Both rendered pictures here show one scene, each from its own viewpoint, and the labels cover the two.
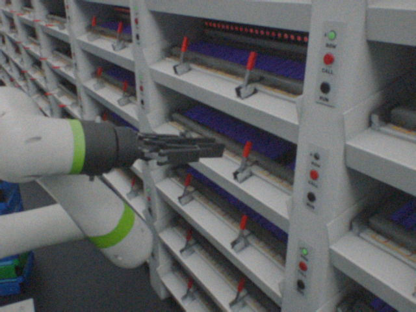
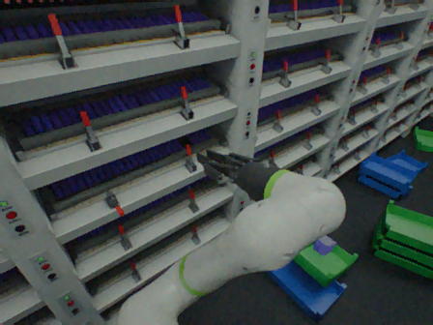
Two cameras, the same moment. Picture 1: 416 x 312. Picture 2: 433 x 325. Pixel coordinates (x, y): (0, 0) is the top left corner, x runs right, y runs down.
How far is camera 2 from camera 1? 1.01 m
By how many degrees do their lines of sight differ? 80
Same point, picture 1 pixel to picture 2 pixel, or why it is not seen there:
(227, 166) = (173, 175)
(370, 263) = (264, 137)
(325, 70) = (251, 72)
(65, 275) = not seen: outside the picture
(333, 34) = (254, 53)
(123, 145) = not seen: hidden behind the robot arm
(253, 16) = (197, 60)
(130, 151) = not seen: hidden behind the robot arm
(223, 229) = (174, 217)
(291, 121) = (234, 107)
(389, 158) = (274, 93)
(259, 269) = (214, 200)
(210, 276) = (167, 256)
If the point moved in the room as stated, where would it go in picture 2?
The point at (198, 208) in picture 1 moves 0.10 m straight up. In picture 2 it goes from (143, 233) to (137, 213)
